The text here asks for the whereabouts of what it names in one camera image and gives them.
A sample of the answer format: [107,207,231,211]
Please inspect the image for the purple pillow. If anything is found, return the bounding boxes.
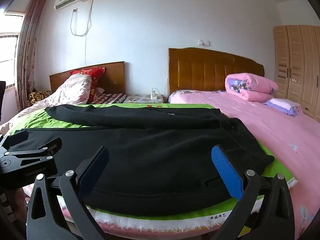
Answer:
[264,98,302,117]

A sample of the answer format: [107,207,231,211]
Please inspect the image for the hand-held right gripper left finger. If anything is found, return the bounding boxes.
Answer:
[26,145,110,240]

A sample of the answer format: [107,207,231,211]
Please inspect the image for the tiger print blanket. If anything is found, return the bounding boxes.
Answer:
[27,89,52,107]

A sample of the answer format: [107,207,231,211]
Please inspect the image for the black pants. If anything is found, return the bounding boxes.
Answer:
[15,105,275,217]

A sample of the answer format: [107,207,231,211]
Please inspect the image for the white air conditioner cable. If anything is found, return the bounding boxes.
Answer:
[70,0,95,65]

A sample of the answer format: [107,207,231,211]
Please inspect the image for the red pillow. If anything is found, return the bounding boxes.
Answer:
[70,67,107,102]

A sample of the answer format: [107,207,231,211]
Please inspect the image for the small wooden headboard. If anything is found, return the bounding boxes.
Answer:
[49,61,126,95]

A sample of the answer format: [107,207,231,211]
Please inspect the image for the plaid bed sheet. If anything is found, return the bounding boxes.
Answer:
[91,92,127,105]

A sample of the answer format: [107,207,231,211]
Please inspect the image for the window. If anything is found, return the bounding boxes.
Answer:
[0,12,25,88]

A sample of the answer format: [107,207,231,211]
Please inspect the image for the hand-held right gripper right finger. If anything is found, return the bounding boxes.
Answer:
[211,144,295,240]

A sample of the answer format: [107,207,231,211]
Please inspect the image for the folded pink quilt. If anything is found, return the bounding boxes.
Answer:
[225,72,279,102]

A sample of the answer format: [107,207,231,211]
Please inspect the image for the green cloth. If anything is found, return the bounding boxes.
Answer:
[7,103,298,233]

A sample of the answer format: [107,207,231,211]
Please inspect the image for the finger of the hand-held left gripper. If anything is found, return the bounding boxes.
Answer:
[8,137,63,161]
[0,129,29,153]

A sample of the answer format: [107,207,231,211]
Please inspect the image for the pink patterned curtain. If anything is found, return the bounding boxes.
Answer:
[15,0,48,110]

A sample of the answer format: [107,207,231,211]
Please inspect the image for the bedside table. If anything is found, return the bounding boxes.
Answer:
[124,94,167,104]

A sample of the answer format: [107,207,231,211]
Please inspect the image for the large wooden headboard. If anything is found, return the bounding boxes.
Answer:
[168,47,265,97]

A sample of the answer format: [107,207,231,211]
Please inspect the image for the pink floral quilt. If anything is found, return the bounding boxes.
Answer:
[0,74,92,135]

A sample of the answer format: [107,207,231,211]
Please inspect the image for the light wooden wardrobe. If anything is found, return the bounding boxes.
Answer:
[273,25,320,120]

